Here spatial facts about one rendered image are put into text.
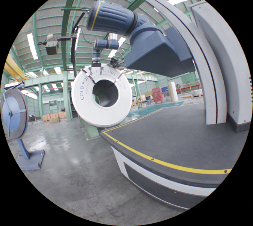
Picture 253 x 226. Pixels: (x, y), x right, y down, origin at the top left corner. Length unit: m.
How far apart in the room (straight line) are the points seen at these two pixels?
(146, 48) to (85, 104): 1.12
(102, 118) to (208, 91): 1.31
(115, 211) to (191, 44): 0.93
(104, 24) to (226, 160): 0.67
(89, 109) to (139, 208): 1.26
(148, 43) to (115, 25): 0.22
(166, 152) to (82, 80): 1.33
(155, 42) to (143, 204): 0.77
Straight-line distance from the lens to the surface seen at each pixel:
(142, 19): 0.56
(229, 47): 0.39
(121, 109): 1.48
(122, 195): 0.59
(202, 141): 0.33
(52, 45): 1.36
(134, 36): 0.51
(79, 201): 0.67
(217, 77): 0.44
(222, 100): 0.45
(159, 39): 0.35
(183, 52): 0.47
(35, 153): 1.61
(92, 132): 1.51
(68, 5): 3.43
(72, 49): 1.69
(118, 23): 0.48
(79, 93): 1.27
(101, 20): 0.46
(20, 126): 1.28
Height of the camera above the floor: 0.54
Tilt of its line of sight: 2 degrees up
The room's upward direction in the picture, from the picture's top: 11 degrees counter-clockwise
